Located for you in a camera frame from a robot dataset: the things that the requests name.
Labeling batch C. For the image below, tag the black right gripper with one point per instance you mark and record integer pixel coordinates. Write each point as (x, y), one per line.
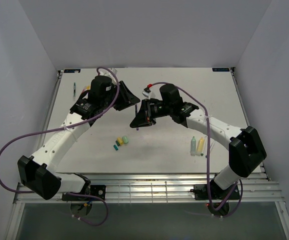
(145, 116)

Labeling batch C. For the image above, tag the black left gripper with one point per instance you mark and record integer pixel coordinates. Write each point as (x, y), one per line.
(128, 98)

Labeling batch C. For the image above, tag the black thin pen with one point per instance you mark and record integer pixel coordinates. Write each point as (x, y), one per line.
(136, 112)

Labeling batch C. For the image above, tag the green highlighter cap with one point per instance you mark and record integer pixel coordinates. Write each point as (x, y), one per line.
(125, 139)

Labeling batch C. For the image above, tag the yellow highlighter cap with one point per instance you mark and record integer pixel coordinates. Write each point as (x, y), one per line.
(120, 141)

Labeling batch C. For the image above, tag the green highlighter pen body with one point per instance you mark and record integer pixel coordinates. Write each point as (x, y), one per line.
(193, 145)

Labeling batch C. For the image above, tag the yellow highlighter pen body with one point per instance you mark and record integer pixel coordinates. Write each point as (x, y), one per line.
(199, 147)

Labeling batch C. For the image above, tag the white green thin pen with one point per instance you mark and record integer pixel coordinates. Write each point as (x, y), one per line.
(204, 146)

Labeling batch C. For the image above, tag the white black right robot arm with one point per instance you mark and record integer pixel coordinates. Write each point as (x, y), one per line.
(244, 145)

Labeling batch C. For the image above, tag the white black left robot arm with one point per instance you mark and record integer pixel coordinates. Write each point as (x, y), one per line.
(39, 171)

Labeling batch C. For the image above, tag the red yellow thin pen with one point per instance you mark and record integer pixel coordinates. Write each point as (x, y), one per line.
(85, 89)

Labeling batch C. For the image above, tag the green capped thin pen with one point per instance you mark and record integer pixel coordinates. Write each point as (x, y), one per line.
(74, 89)

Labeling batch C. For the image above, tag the left blue corner label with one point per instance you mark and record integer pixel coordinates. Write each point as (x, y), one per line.
(72, 71)

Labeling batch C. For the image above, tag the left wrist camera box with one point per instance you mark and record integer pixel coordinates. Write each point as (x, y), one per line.
(100, 87)

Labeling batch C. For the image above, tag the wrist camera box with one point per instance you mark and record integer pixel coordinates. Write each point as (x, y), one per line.
(170, 94)
(100, 87)

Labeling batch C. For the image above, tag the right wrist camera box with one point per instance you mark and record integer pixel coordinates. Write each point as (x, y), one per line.
(170, 94)

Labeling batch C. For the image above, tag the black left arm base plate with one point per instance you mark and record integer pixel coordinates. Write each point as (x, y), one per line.
(90, 190)

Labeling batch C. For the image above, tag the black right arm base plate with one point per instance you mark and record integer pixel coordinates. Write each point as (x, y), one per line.
(200, 192)

